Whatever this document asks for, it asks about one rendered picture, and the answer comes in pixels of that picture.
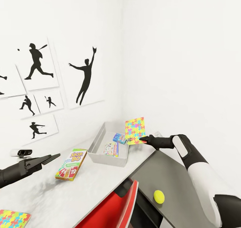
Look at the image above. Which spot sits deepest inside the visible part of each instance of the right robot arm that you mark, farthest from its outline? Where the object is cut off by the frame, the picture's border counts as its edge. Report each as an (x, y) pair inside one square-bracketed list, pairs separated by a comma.
[(220, 202)]

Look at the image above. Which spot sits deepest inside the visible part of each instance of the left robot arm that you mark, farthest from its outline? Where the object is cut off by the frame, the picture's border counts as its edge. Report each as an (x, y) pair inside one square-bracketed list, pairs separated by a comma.
[(26, 166)]

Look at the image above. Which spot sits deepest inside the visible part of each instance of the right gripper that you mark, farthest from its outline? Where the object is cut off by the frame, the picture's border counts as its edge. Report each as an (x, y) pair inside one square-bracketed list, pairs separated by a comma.
[(156, 142)]

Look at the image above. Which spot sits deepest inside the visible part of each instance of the board game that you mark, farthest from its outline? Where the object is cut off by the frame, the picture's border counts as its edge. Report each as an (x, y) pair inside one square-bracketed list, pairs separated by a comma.
[(70, 167), (119, 138), (111, 149)]

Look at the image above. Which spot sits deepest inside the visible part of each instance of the tennis ball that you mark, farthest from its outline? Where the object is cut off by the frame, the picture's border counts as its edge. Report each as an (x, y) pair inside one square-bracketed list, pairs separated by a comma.
[(159, 196)]

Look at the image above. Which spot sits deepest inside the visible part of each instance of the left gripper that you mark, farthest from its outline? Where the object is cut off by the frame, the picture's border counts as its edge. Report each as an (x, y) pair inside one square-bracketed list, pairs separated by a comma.
[(26, 168)]

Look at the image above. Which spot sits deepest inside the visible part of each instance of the jigsaw puzzle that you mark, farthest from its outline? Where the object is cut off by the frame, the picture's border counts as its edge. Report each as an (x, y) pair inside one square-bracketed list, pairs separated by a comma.
[(135, 129), (10, 219)]

